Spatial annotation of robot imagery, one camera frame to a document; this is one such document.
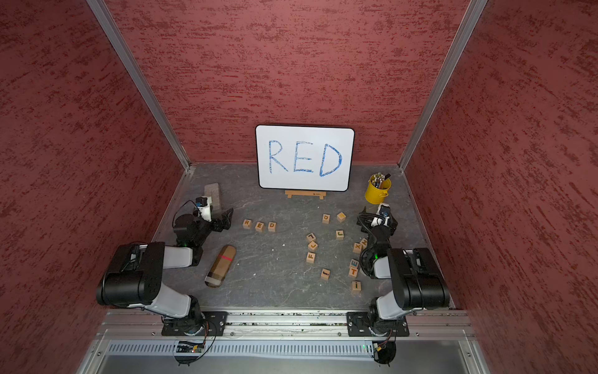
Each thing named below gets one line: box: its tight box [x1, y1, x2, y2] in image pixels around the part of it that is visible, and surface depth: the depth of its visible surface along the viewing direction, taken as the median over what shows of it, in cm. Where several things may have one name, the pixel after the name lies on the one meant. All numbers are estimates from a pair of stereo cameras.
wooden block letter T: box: [348, 266, 359, 279], surface depth 85 cm
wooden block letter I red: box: [320, 268, 331, 281], surface depth 85 cm
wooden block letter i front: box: [351, 280, 363, 295], surface depth 82 cm
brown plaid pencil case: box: [204, 244, 237, 289], surface depth 86 cm
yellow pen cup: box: [364, 175, 392, 205], surface depth 102 cm
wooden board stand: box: [284, 190, 328, 201], surface depth 105 cm
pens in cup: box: [370, 172, 391, 190], surface depth 96 cm
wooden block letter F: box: [306, 251, 317, 265], surface depth 89 cm
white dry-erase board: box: [255, 124, 356, 192], surface depth 100 cm
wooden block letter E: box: [254, 221, 265, 233], surface depth 97 cm
